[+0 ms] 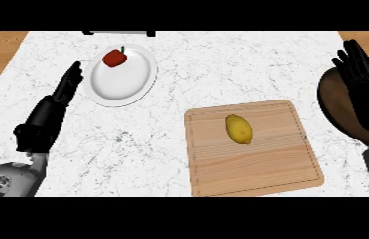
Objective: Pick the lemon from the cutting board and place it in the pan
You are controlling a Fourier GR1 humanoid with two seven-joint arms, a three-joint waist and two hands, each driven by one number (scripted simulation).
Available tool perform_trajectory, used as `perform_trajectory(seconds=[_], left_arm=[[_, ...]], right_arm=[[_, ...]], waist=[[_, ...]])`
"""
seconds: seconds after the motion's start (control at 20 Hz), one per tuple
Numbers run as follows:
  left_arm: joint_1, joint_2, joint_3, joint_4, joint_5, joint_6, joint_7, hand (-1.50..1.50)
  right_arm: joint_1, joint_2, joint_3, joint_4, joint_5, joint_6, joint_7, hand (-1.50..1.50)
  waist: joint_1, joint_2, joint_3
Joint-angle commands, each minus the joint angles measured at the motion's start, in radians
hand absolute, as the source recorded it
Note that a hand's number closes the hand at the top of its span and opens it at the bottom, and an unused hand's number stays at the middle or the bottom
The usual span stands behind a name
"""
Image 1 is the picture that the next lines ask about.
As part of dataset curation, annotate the red bell pepper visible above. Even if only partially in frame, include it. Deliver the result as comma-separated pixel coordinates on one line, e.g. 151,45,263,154
103,46,131,68

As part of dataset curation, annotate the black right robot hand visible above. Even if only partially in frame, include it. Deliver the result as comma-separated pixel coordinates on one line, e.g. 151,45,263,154
331,39,369,131

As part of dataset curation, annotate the grey appliance with black feet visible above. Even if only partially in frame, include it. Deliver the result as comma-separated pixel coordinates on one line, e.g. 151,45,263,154
82,30,159,38

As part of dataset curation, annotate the wooden cutting board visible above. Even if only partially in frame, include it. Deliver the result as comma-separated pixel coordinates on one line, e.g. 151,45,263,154
185,99,327,198

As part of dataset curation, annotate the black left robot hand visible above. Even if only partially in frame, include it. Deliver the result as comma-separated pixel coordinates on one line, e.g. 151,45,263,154
13,60,86,154

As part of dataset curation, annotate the white plate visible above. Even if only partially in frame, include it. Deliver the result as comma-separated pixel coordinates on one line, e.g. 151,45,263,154
83,43,160,108

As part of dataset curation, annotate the yellow lemon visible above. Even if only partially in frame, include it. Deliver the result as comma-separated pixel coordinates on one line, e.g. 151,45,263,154
225,113,256,145

